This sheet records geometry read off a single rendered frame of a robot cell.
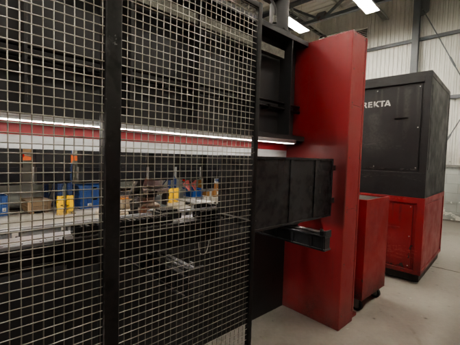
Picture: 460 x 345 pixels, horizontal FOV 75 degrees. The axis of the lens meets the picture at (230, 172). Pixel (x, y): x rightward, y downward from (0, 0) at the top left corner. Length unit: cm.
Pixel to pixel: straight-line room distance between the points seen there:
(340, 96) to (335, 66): 24
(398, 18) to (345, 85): 710
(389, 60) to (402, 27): 82
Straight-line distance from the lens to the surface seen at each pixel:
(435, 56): 902
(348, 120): 245
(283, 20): 264
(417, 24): 912
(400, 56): 919
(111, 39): 102
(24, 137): 165
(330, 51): 265
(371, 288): 319
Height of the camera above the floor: 133
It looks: 3 degrees down
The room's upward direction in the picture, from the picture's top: 2 degrees clockwise
